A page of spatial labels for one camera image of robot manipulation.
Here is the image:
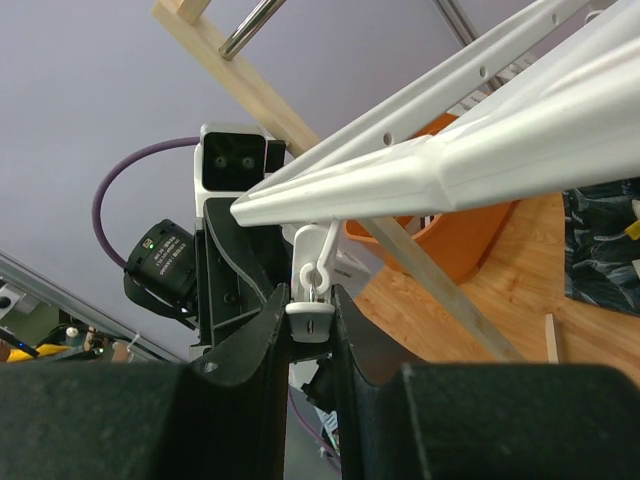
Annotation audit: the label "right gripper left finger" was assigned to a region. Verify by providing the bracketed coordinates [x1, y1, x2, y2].
[1, 285, 290, 479]

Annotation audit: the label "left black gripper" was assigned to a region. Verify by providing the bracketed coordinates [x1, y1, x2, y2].
[192, 198, 292, 360]

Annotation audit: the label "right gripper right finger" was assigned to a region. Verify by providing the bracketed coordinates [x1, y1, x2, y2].
[331, 287, 639, 479]

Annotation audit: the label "white clip hanger frame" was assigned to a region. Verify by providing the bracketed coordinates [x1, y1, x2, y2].
[231, 1, 639, 361]

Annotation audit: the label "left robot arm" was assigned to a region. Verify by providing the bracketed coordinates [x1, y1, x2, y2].
[124, 198, 293, 349]

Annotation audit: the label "orange laundry basket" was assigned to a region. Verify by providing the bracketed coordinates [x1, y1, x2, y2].
[344, 113, 517, 285]

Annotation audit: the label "dark patterned shorts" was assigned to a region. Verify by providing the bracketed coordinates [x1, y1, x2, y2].
[562, 178, 639, 316]

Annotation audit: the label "wooden drying rack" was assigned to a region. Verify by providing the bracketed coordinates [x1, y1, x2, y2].
[152, 1, 525, 362]

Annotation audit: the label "metal rack rod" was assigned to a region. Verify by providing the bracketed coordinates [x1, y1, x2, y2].
[218, 0, 285, 61]

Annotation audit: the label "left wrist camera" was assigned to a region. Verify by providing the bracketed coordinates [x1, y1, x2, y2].
[194, 122, 287, 218]

